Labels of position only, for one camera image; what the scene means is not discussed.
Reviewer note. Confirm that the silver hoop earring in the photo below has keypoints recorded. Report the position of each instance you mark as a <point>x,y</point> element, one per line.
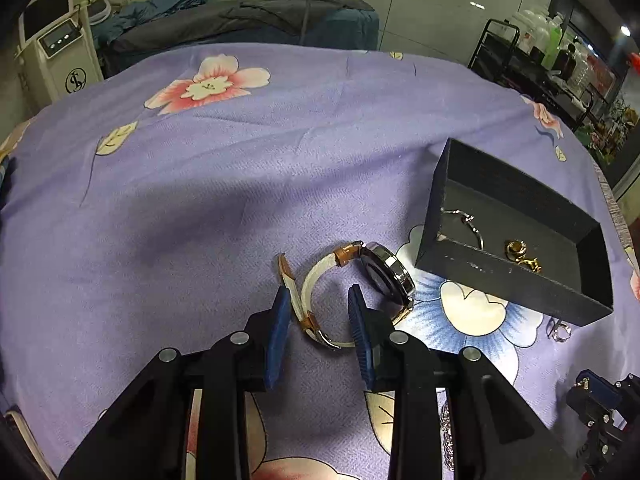
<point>564,331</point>

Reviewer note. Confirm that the green bottle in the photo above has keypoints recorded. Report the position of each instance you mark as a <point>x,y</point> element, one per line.
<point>554,47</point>

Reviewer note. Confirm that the purple floral bedsheet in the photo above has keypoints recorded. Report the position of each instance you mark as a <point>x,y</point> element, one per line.
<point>250,185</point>

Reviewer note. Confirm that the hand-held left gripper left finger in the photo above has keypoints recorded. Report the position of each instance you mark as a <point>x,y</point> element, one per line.
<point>278,330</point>

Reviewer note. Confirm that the blue cloth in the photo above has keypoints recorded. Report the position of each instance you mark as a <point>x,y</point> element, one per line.
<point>150,10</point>

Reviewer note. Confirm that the black jewelry box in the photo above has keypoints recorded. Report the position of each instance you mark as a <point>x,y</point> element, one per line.
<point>500,281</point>

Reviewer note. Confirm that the grey blanket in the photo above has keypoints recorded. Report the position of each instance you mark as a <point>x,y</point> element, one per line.
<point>240,17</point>

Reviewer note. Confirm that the group of white bottles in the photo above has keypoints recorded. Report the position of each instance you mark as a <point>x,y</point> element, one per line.
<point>537,22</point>

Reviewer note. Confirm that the black trolley rack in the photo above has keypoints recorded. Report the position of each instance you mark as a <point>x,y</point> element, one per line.
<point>530,75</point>

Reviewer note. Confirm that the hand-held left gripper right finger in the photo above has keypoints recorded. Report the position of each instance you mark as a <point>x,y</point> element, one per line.
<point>359,330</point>

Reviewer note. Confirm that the silver bangle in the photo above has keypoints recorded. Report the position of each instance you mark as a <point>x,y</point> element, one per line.
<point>470,219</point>

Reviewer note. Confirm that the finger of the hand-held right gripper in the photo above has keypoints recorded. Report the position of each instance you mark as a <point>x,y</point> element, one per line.
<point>595,394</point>

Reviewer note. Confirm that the green potted plants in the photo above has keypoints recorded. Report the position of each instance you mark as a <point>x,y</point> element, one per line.
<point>610,130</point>

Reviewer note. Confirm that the gold earring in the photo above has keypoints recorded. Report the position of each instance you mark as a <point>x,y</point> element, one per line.
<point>533,264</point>

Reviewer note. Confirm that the white machine with screen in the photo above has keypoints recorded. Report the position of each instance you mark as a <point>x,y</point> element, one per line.
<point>55,70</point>

